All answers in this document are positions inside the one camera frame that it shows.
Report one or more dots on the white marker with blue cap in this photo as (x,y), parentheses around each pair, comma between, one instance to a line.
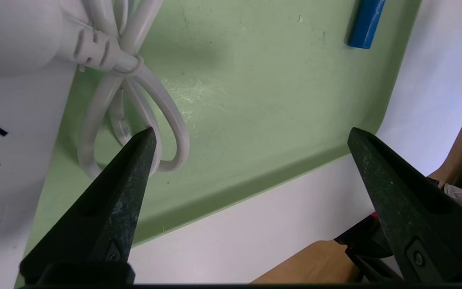
(365,24)

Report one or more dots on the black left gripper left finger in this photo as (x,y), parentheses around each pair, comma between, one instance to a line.
(106,216)

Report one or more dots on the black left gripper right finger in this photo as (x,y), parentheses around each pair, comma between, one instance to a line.
(415,216)

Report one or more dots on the light green plastic tray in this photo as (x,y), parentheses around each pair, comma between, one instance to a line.
(255,120)

